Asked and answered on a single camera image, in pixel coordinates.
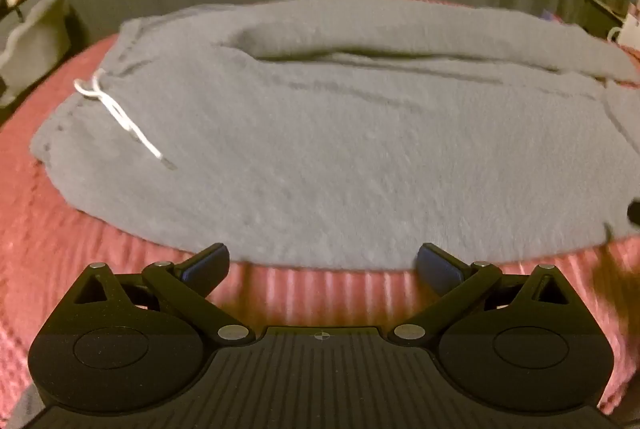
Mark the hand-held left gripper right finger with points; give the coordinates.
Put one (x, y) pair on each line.
(440, 270)

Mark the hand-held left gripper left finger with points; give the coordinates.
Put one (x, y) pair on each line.
(207, 266)

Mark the red ribbed blanket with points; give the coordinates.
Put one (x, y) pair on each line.
(55, 239)

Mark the dark side furniture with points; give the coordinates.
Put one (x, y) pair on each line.
(602, 14)

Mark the white paper bag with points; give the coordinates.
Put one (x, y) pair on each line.
(629, 31)

